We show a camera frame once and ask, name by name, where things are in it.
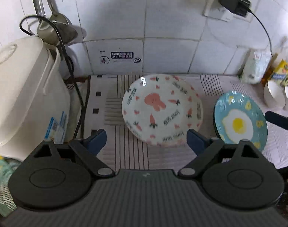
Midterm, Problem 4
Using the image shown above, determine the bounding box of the yellow label cooking wine bottle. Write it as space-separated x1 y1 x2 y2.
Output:
261 46 288 87

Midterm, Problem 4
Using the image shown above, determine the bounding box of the black power cable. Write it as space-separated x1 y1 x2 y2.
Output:
19 15 91 143

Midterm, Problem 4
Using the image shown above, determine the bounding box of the wall warning sticker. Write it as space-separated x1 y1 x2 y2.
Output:
99 50 142 65

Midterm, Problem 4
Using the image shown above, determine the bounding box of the striped counter mat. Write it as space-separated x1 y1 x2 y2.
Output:
83 73 288 171

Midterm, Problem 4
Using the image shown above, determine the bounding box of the white wall socket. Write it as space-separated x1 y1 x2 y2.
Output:
203 0 252 22

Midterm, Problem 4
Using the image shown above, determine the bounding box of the white rice cooker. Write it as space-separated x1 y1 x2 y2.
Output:
0 36 70 161

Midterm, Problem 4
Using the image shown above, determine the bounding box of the black plug adapter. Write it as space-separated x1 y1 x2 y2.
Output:
218 0 252 17

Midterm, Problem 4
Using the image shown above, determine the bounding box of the blue fried egg plate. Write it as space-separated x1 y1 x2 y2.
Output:
213 91 268 151

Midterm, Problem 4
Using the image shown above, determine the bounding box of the white plastic salt bag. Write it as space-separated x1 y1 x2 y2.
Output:
240 49 271 85

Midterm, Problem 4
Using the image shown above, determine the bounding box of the white bunny carrot plate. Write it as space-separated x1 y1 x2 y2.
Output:
122 74 203 147

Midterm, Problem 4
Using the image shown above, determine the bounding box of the steel ladle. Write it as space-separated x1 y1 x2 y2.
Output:
33 0 78 46

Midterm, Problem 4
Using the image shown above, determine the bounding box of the large white ribbed bowl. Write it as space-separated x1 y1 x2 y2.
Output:
264 80 286 109

